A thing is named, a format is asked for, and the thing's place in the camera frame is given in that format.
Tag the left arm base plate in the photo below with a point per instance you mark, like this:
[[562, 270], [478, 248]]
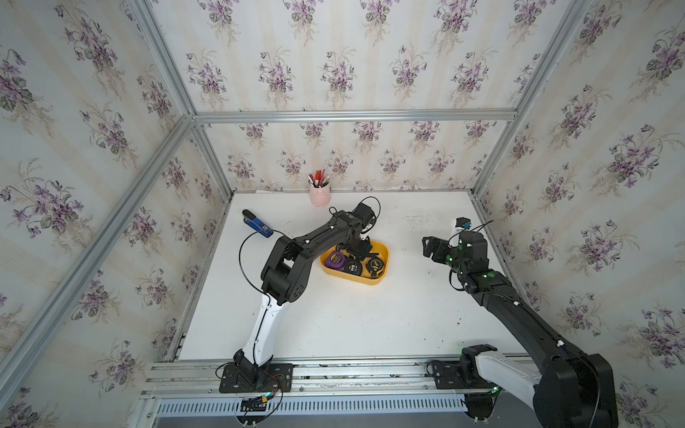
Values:
[[271, 378]]

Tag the yellow storage tray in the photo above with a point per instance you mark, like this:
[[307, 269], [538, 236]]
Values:
[[379, 249]]

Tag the aluminium mounting rail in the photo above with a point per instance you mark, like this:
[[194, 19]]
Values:
[[318, 387]]

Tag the blue black stapler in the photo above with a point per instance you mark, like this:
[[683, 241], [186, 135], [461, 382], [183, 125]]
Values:
[[255, 223]]

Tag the black yellow tape measure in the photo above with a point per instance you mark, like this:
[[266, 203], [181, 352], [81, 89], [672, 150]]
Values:
[[375, 267]]

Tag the purple tape measure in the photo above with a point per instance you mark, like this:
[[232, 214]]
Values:
[[336, 261]]

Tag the black grey tape measure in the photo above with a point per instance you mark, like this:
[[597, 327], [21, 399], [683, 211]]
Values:
[[353, 267]]

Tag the small circuit board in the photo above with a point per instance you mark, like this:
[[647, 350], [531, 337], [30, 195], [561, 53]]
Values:
[[254, 405]]

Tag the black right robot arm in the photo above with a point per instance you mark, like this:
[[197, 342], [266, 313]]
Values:
[[566, 388]]

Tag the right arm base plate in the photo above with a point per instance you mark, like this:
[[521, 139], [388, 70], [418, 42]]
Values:
[[456, 375]]

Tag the pink pen holder cup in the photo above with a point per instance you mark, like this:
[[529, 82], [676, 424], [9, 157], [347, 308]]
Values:
[[320, 195]]

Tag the red pens in cup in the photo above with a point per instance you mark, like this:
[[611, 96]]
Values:
[[319, 179]]

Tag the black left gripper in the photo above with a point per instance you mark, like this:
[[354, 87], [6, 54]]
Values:
[[364, 251]]

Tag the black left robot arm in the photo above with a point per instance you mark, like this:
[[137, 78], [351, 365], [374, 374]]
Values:
[[286, 274]]

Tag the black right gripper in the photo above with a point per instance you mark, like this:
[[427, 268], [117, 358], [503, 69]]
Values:
[[441, 246]]

